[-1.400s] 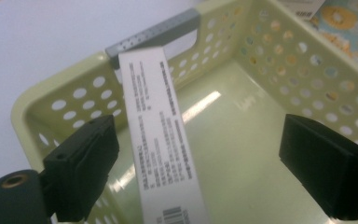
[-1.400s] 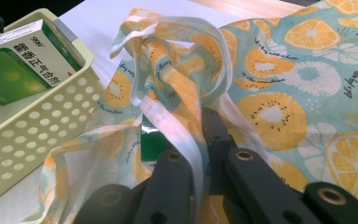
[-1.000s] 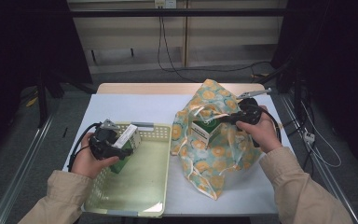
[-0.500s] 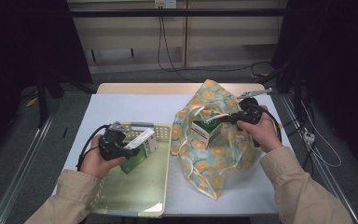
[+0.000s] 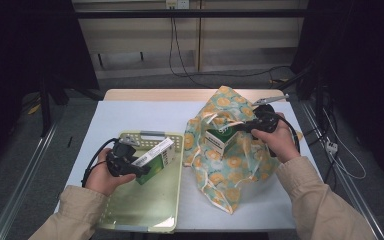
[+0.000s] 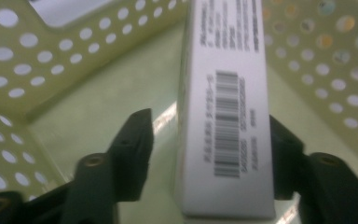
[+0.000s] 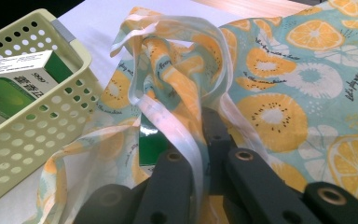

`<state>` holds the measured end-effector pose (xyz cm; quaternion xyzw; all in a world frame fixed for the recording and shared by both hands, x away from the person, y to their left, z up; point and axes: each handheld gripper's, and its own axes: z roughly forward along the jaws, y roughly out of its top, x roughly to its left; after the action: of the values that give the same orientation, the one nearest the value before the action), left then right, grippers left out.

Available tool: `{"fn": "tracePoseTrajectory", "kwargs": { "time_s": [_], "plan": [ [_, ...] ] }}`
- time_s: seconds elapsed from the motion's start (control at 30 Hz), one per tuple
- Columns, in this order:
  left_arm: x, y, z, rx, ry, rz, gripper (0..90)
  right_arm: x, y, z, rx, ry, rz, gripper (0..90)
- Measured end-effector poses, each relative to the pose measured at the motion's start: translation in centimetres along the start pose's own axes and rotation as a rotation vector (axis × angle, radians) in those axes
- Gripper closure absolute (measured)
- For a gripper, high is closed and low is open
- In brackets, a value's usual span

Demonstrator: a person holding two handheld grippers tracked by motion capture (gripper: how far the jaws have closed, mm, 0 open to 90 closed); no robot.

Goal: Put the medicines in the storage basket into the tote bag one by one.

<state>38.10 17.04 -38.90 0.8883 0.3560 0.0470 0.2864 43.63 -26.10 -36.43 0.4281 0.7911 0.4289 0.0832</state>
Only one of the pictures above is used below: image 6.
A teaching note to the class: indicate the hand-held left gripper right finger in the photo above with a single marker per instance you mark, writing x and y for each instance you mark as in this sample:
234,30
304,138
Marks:
284,161

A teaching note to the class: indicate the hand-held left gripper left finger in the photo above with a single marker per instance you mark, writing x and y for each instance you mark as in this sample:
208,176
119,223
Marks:
132,155

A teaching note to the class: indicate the pale green perforated plastic basket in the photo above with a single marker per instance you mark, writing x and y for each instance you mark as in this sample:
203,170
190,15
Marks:
90,102

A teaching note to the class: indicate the long white green medicine box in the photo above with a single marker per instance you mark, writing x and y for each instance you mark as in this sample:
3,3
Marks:
223,193

